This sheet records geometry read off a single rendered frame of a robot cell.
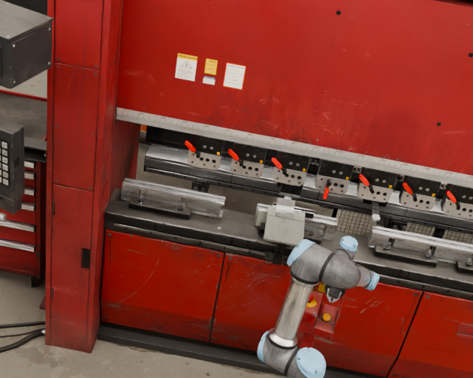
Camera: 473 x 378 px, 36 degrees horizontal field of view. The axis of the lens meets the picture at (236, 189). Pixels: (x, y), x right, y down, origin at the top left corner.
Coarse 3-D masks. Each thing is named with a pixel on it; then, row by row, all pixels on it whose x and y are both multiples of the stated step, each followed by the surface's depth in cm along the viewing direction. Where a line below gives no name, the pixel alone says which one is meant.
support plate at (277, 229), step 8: (272, 208) 350; (272, 216) 344; (296, 216) 347; (304, 216) 348; (272, 224) 339; (280, 224) 340; (288, 224) 341; (296, 224) 342; (264, 232) 333; (272, 232) 334; (280, 232) 335; (288, 232) 336; (296, 232) 337; (272, 240) 330; (280, 240) 330; (288, 240) 331; (296, 240) 332
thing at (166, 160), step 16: (144, 160) 377; (160, 160) 375; (176, 160) 374; (224, 160) 381; (176, 176) 379; (192, 176) 378; (208, 176) 377; (224, 176) 375; (240, 176) 374; (272, 176) 376; (256, 192) 379; (272, 192) 378; (304, 192) 375; (320, 192) 374; (352, 192) 375; (352, 208) 377; (368, 208) 376; (384, 208) 375; (400, 208) 374; (432, 208) 374; (432, 224) 377; (448, 224) 376; (464, 224) 374
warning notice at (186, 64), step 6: (180, 54) 312; (180, 60) 313; (186, 60) 313; (192, 60) 312; (180, 66) 315; (186, 66) 314; (192, 66) 314; (180, 72) 316; (186, 72) 316; (192, 72) 315; (180, 78) 318; (186, 78) 317; (192, 78) 317
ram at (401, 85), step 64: (128, 0) 301; (192, 0) 298; (256, 0) 295; (320, 0) 292; (384, 0) 289; (448, 0) 289; (128, 64) 317; (256, 64) 310; (320, 64) 307; (384, 64) 303; (448, 64) 300; (192, 128) 331; (256, 128) 327; (320, 128) 323; (384, 128) 319; (448, 128) 316
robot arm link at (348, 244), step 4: (348, 236) 307; (344, 240) 305; (348, 240) 306; (352, 240) 306; (356, 240) 306; (340, 244) 305; (344, 244) 304; (348, 244) 303; (352, 244) 304; (356, 244) 304; (336, 248) 307; (340, 248) 304; (344, 248) 304; (348, 248) 303; (352, 248) 303; (356, 248) 305; (348, 252) 304; (352, 252) 305; (352, 256) 306; (352, 260) 309
